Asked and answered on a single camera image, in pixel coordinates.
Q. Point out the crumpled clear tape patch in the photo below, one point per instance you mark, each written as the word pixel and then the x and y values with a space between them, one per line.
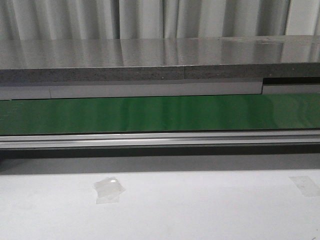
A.
pixel 108 190

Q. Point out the grey stone counter slab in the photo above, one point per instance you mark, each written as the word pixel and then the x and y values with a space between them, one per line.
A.
pixel 71 61

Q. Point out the green conveyor belt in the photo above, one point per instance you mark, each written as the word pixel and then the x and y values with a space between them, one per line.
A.
pixel 160 114

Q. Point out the grey rear guide panel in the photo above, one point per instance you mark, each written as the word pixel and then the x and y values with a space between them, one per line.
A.
pixel 155 88

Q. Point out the clear tape strip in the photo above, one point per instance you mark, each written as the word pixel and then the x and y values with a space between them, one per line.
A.
pixel 306 185

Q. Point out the white pleated curtain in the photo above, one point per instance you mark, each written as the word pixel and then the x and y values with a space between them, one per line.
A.
pixel 156 19

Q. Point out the aluminium conveyor side rail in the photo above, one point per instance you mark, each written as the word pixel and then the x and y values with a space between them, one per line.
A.
pixel 49 141

